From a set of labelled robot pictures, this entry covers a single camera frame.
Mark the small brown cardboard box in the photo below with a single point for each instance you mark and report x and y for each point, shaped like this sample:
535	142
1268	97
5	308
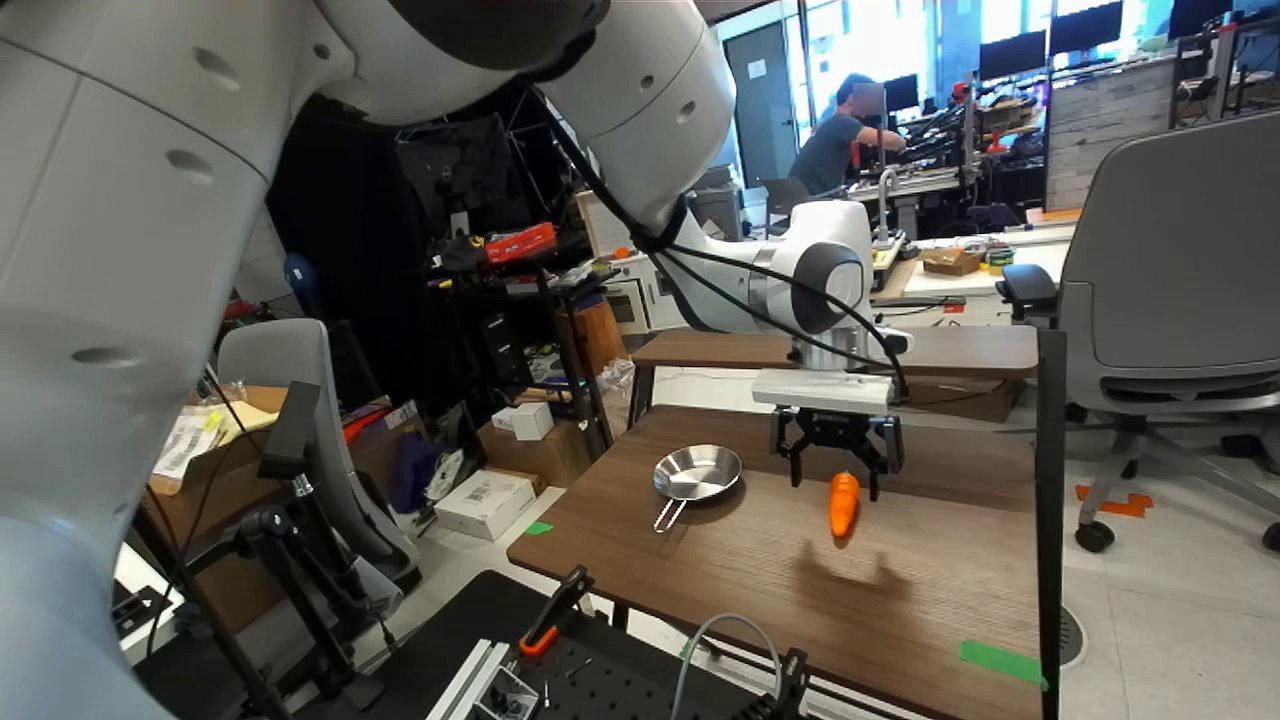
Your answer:
544	456

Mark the grey door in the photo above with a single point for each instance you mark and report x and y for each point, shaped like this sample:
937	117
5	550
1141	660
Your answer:
762	94

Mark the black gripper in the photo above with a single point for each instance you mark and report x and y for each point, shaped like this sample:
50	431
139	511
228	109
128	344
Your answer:
838	426

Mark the green tape piece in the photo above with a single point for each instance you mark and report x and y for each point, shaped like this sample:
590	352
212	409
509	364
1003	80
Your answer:
537	529
1003	660

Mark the black bar clamp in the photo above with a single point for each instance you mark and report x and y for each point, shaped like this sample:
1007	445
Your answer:
793	680

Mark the open brown cardboard box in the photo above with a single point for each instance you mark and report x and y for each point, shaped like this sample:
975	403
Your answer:
223	500

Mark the grey chair left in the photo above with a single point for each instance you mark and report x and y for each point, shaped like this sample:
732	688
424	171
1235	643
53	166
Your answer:
285	445

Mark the flat white box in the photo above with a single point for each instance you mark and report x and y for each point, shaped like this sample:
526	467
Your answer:
487	507

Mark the white and yellow papers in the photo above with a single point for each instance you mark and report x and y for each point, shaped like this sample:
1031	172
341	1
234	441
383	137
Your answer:
202	434

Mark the white plastic bag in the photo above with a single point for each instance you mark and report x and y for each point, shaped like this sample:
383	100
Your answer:
526	422

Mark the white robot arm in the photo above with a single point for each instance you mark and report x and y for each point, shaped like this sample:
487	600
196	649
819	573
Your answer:
134	264

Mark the person in dark teal shirt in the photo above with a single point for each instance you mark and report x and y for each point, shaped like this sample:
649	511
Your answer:
834	146

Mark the black equipment rack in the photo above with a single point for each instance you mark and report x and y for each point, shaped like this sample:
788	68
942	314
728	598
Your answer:
576	383

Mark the black curtain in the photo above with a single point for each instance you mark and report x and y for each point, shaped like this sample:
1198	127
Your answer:
344	243

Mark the orange carrot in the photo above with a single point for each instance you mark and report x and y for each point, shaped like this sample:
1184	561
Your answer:
845	507

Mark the large grey office chair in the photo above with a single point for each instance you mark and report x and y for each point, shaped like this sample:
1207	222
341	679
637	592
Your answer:
1173	264

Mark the small steel frying pan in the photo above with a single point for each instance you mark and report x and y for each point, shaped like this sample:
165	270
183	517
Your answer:
699	470

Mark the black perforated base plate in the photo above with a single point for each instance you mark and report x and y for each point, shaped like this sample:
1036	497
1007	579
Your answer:
602	680

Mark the silver aluminium rail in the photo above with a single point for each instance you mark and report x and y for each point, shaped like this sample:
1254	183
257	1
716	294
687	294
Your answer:
460	686

